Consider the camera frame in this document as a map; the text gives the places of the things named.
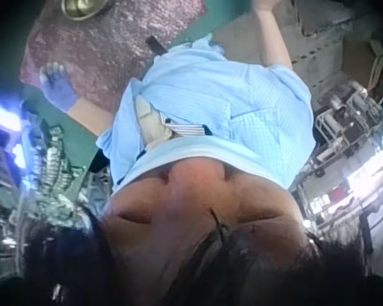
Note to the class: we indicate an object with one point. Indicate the lit shelf with goods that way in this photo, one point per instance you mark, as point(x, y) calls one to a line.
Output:
point(344, 204)

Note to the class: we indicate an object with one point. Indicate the person's right hand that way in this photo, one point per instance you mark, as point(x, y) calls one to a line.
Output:
point(265, 4)

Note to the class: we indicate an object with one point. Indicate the person's left hand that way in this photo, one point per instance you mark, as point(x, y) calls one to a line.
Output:
point(58, 90)

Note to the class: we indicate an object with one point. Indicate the shelf with bottles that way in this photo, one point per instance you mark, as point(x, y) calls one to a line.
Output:
point(41, 165)

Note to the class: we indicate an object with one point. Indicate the metal bowl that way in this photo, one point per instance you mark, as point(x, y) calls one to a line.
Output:
point(84, 8)

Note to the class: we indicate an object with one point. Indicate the pink speckled work slab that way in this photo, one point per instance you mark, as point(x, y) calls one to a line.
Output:
point(108, 54)

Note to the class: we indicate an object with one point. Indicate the brown cardboard box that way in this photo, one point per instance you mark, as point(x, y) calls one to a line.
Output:
point(364, 62)

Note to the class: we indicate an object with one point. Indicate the metal rack with parts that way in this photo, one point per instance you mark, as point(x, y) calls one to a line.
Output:
point(348, 127)

